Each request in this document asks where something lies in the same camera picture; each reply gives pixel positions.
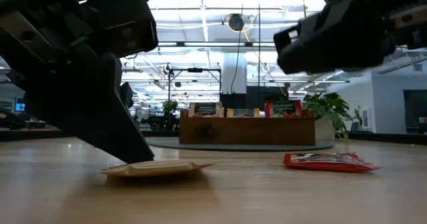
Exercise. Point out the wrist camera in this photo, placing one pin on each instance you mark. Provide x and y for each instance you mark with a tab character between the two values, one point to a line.
123	20
333	40

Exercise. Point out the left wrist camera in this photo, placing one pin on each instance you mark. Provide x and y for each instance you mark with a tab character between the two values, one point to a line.
123	20

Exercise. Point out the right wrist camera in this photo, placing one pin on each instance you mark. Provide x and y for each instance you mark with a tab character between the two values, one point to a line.
333	40

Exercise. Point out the green plant in white pot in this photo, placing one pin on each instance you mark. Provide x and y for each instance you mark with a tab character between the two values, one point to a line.
330	107

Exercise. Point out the large black screen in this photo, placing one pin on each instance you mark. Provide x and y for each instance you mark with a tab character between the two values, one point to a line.
415	107

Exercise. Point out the monitor with blue screen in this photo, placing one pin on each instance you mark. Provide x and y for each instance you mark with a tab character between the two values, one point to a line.
20	106

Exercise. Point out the wooden tea organizer box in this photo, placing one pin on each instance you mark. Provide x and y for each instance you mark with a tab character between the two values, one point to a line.
250	130

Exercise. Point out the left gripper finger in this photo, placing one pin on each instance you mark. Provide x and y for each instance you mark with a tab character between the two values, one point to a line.
86	110
126	95

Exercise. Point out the green background plant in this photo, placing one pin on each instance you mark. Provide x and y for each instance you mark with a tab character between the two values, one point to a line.
170	105

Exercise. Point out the red strawberry tea sachet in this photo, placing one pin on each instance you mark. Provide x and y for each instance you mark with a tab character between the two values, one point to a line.
283	109
327	164

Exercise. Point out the beige vanilla tea sachet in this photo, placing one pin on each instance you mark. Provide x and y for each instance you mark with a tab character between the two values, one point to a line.
156	169
205	109

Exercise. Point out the black background rig frame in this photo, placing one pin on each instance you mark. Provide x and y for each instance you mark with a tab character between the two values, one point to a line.
195	69

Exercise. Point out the yellow peach tea sachet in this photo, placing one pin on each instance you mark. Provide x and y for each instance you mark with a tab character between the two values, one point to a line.
243	113

